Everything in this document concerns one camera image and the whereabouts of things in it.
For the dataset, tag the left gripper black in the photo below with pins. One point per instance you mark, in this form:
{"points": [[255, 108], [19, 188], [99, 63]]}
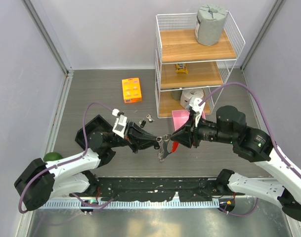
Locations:
{"points": [[150, 138]]}

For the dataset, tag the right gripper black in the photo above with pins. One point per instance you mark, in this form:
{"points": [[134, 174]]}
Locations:
{"points": [[184, 136]]}

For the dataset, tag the metal keyring holder red grip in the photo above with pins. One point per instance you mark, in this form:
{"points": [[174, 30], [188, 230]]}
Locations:
{"points": [[163, 143]]}

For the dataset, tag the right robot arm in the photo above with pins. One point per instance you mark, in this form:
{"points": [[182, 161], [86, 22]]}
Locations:
{"points": [[253, 145]]}

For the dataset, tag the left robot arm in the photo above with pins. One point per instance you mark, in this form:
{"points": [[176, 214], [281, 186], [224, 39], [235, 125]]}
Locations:
{"points": [[47, 178]]}

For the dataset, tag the black tag key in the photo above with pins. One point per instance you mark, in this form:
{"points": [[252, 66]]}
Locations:
{"points": [[142, 123]]}

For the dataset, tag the pink open box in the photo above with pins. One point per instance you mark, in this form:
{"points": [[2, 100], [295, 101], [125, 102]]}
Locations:
{"points": [[179, 117]]}

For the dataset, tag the black plastic bin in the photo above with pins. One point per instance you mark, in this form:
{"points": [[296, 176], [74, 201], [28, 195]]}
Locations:
{"points": [[98, 123]]}

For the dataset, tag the white paper roll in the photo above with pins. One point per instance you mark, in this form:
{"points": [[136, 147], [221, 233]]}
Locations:
{"points": [[187, 94]]}

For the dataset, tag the grey can on shelf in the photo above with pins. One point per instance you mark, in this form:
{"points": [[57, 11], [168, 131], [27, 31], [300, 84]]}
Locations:
{"points": [[176, 94]]}

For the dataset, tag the orange cardboard box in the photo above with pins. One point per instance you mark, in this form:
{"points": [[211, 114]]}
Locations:
{"points": [[131, 90]]}

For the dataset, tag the yellow snack packet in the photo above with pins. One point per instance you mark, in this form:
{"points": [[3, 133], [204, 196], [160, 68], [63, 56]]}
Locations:
{"points": [[181, 68]]}

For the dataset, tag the green lime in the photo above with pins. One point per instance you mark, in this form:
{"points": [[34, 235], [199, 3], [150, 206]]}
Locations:
{"points": [[52, 156]]}

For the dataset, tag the grey wrapped paper roll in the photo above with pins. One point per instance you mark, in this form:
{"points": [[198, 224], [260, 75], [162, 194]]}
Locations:
{"points": [[210, 21]]}

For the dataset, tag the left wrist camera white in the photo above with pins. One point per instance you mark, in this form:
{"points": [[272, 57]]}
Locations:
{"points": [[120, 123]]}

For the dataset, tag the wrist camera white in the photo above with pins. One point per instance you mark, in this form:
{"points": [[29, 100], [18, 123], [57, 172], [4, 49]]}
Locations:
{"points": [[196, 105], [120, 123]]}

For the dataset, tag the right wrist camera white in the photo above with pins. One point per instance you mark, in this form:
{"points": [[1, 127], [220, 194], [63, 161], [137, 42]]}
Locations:
{"points": [[196, 105]]}

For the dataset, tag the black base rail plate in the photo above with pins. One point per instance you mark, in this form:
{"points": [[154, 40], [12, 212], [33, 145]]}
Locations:
{"points": [[160, 189]]}

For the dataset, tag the white wire shelf rack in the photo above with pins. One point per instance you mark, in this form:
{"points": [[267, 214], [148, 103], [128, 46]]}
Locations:
{"points": [[208, 66]]}

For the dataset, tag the white slotted cable duct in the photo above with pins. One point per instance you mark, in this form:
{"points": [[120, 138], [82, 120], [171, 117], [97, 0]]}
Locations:
{"points": [[174, 203]]}

